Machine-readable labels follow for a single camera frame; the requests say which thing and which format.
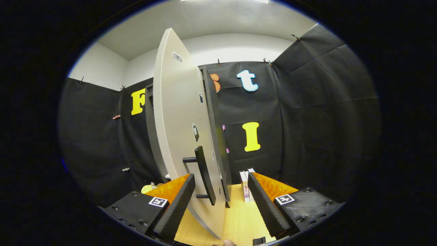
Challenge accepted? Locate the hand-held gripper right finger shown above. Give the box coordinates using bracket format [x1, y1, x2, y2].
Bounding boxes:
[248, 172, 343, 241]

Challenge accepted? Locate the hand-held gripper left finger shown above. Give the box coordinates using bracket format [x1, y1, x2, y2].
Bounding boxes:
[102, 173, 196, 244]

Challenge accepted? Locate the black door handle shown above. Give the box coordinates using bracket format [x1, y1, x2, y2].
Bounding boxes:
[183, 146, 216, 206]

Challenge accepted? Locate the grey shoe cabinet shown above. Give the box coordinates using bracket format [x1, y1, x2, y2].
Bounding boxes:
[145, 67, 232, 209]

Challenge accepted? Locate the black backdrop cloth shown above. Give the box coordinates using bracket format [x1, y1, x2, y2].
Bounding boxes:
[58, 23, 381, 209]

